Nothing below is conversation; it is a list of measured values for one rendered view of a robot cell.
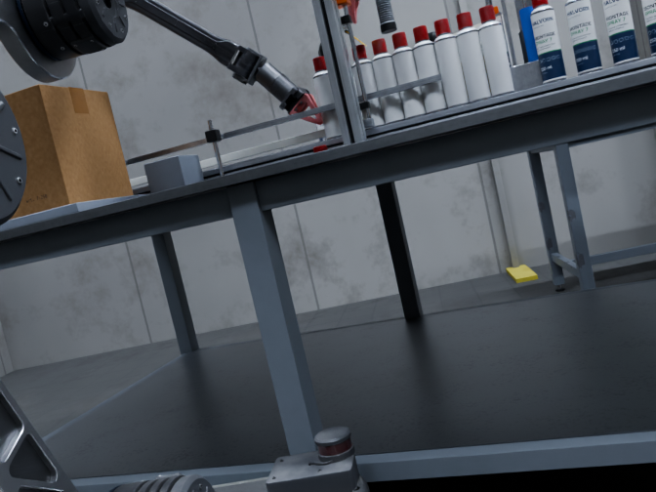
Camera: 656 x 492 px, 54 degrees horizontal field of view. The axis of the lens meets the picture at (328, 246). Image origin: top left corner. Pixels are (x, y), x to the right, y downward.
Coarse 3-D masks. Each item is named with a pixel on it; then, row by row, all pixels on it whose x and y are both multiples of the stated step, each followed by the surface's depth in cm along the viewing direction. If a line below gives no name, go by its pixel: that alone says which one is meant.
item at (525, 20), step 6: (522, 12) 149; (528, 12) 149; (522, 18) 150; (528, 18) 149; (522, 24) 150; (528, 24) 149; (522, 30) 151; (528, 30) 149; (528, 36) 150; (528, 42) 150; (534, 42) 149; (528, 48) 150; (534, 48) 150; (528, 54) 151; (534, 54) 150; (528, 60) 152; (534, 60) 150
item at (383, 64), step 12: (384, 48) 156; (372, 60) 157; (384, 60) 155; (384, 72) 156; (384, 84) 156; (396, 84) 157; (384, 96) 157; (396, 96) 156; (384, 108) 158; (396, 108) 156; (396, 120) 157
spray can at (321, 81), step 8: (320, 64) 161; (320, 72) 161; (320, 80) 160; (328, 80) 160; (320, 88) 161; (328, 88) 160; (320, 96) 161; (328, 96) 161; (320, 104) 162; (328, 112) 161; (336, 112) 161; (328, 120) 161; (336, 120) 161; (328, 128) 162; (336, 128) 161; (328, 136) 162; (336, 136) 161
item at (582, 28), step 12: (576, 0) 140; (588, 0) 141; (576, 12) 141; (588, 12) 141; (576, 24) 141; (588, 24) 141; (576, 36) 142; (588, 36) 141; (576, 48) 143; (588, 48) 141; (576, 60) 144; (588, 60) 142; (600, 60) 142; (588, 72) 142
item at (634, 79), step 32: (544, 96) 104; (576, 96) 103; (416, 128) 111; (448, 128) 110; (288, 160) 119; (320, 160) 117; (160, 192) 128; (192, 192) 126; (32, 224) 139; (64, 224) 136
